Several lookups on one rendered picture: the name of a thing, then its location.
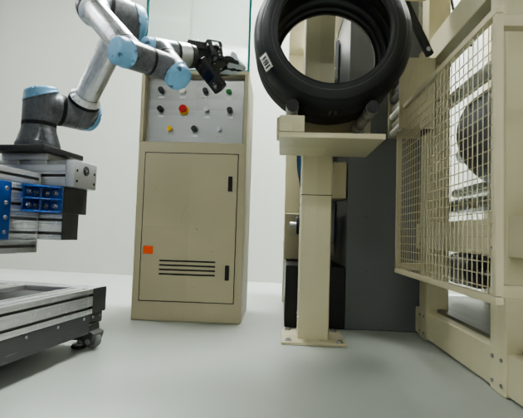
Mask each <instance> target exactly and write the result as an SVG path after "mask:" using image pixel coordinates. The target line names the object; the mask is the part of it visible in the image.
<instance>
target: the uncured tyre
mask: <svg viewBox="0 0 523 418"><path fill-rule="evenodd" d="M322 15H331V16H337V17H342V18H344V19H347V20H349V21H351V22H352V23H354V24H355V25H356V26H357V27H359V28H360V29H361V30H362V31H363V33H364V34H365V35H366V36H367V37H368V39H369V42H370V44H371V46H372V49H373V53H374V68H373V69H372V70H371V71H370V72H368V73H367V74H365V75H363V76H361V77H360V78H358V79H355V80H351V81H347V82H342V83H327V82H322V81H318V80H314V79H311V78H310V77H308V76H306V75H304V74H302V73H301V72H299V71H298V70H297V69H296V68H295V67H294V66H293V65H292V64H291V63H290V62H289V61H288V59H287V58H286V56H285V54H284V52H283V50H282V49H281V45H282V42H283V41H284V40H285V38H286V36H287V34H288V33H289V32H290V31H291V30H292V29H293V28H294V27H295V26H296V25H298V24H299V23H301V22H303V21H304V20H306V19H308V18H311V17H317V16H322ZM253 39H254V49H255V55H256V61H257V70H258V74H259V77H260V79H261V82H262V85H263V87H264V88H265V90H266V92H267V93H268V94H269V96H270V97H271V99H272V100H273V101H274V102H275V103H276V104H277V105H278V106H279V107H280V108H281V109H283V110H284V111H285V112H286V103H287V101H288V100H291V99H294V100H297V101H298V103H299V109H298V115H304V116H305V122H307V123H311V124H314V123H315V121H316V120H317V121H316V124H321V125H334V124H344V123H348V122H350V121H353V120H356V119H357V118H358V117H359V116H360V114H361V113H362V111H363V110H364V108H365V106H366V105H367V104H368V103H369V102H370V101H371V100H375V101H377V102H379V104H380V103H381V102H382V101H383V100H384V98H385V97H386V96H387V94H388V93H389V91H391V89H392V88H393V87H394V86H395V84H396V83H397V82H398V80H399V78H400V77H401V75H402V74H403V72H404V70H405V68H406V65H407V64H408V59H409V57H410V53H411V48H412V40H413V28H412V21H411V17H410V13H409V10H408V6H407V3H406V2H405V0H264V1H263V3H262V5H261V7H260V9H259V12H258V14H257V19H256V22H255V27H254V38H253ZM265 52H266V53H267V55H268V57H269V59H270V61H271V63H272V65H273V67H272V68H271V69H270V70H269V71H268V72H266V71H265V69H264V67H263V65H262V63H261V61H260V59H259V58H260V57H261V56H262V55H263V54H264V53H265ZM380 100H381V101H380ZM328 111H339V113H338V114H336V115H328V114H327V112H328Z"/></svg>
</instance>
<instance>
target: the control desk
mask: <svg viewBox="0 0 523 418"><path fill-rule="evenodd" d="M190 72H191V80H190V82H189V83H188V85H187V86H186V87H184V88H183V89H181V90H173V89H171V88H170V87H169V86H168V85H166V83H165V81H164V80H160V79H157V78H154V77H151V76H148V75H144V74H142V87H141V105H140V122H139V159H138V177H137V193H136V211H135V229H134V262H133V279H132V297H131V314H130V319H133V320H153V321H174V322H194V323H233V324H240V323H241V321H242V318H243V316H244V314H245V312H246V311H247V275H248V250H249V225H250V200H251V175H252V126H253V101H254V95H253V91H252V83H251V79H250V74H249V71H242V72H240V73H236V74H234V75H226V76H221V77H222V78H223V80H224V81H225V82H226V84H227V85H226V87H225V88H224V89H223V90H222V91H221V92H219V93H217V94H214V92H213V91H212V89H211V88H210V87H209V86H208V84H207V83H206V82H205V80H204V79H203V78H202V76H201V75H200V74H199V73H198V72H197V71H196V70H191V71H190ZM144 245H149V246H153V254H143V248H144Z"/></svg>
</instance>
